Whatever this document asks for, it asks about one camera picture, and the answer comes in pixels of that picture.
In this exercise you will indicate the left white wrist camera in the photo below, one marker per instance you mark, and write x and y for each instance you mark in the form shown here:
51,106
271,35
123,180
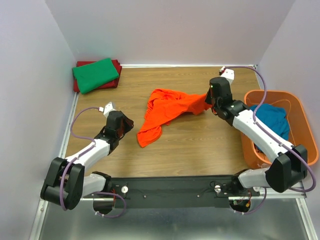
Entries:
109,107

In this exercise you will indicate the orange plastic laundry basket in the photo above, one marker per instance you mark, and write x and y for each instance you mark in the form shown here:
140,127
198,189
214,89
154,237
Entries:
299,130

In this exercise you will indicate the orange t shirt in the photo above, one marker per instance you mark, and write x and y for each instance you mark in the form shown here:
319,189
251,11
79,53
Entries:
165,105

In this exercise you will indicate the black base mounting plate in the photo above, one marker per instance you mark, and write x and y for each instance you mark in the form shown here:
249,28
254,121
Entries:
219,191

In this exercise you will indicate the dark red folded t shirt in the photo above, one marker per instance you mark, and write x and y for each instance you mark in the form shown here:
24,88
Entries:
117,66

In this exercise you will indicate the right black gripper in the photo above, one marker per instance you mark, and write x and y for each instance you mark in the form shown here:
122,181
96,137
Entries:
207,100

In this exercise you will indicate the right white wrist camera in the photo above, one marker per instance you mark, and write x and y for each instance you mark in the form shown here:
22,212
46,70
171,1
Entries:
227,73

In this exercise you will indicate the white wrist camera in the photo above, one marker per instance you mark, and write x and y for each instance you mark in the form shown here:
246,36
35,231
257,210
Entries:
227,73
109,107

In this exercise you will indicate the green folded t shirt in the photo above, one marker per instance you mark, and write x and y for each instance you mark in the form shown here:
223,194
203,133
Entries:
95,75

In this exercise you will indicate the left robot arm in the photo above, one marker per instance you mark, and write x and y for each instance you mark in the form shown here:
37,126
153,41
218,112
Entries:
65,182

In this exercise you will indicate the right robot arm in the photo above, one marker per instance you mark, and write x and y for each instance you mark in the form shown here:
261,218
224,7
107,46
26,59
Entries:
288,162

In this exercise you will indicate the blue crumpled t shirt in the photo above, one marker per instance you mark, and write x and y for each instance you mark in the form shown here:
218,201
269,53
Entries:
275,119

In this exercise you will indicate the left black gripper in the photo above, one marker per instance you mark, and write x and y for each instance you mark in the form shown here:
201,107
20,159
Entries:
129,123

